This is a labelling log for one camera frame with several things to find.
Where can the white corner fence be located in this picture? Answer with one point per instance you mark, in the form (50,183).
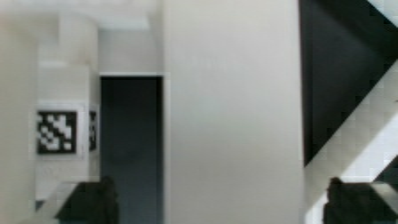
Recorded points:
(348,39)

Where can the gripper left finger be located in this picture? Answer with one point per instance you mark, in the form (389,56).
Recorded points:
(82,204)

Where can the white chair back frame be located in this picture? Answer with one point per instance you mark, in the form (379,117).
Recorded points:
(226,55)

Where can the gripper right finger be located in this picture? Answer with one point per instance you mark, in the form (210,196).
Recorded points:
(361,203)

